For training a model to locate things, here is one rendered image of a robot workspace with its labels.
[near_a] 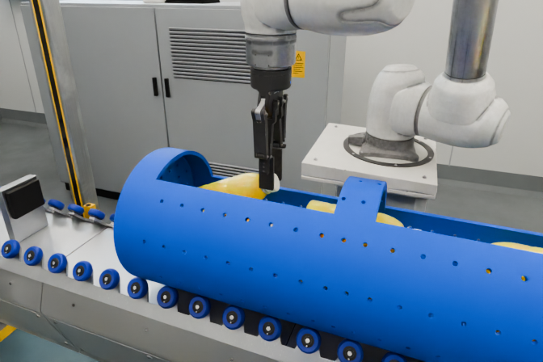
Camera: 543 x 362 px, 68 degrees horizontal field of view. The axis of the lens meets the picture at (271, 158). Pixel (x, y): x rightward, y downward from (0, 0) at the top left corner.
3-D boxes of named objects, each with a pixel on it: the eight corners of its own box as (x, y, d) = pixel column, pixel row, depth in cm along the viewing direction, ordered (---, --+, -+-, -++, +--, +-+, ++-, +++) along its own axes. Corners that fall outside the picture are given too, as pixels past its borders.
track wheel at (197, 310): (195, 292, 82) (190, 292, 80) (214, 297, 81) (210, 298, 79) (188, 314, 81) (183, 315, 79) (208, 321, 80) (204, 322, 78)
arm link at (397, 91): (379, 120, 142) (388, 56, 133) (430, 133, 131) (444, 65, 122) (355, 132, 131) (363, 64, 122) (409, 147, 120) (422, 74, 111)
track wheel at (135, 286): (134, 274, 87) (128, 274, 85) (152, 279, 86) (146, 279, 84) (128, 296, 86) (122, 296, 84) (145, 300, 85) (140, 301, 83)
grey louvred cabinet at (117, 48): (105, 166, 375) (76, -1, 318) (334, 205, 309) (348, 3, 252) (59, 192, 328) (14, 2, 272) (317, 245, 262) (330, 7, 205)
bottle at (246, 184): (210, 219, 93) (279, 201, 84) (189, 217, 87) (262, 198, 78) (207, 189, 95) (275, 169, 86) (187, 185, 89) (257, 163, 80)
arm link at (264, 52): (236, 35, 68) (237, 69, 70) (287, 36, 65) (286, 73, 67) (257, 29, 76) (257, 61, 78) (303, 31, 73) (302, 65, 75)
